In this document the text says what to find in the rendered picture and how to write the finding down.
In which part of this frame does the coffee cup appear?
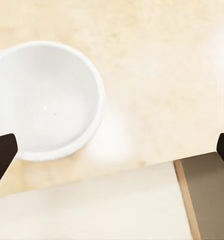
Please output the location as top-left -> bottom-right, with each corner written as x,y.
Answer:
0,40 -> 106,162

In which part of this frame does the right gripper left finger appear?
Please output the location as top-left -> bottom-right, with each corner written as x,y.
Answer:
0,133 -> 18,181

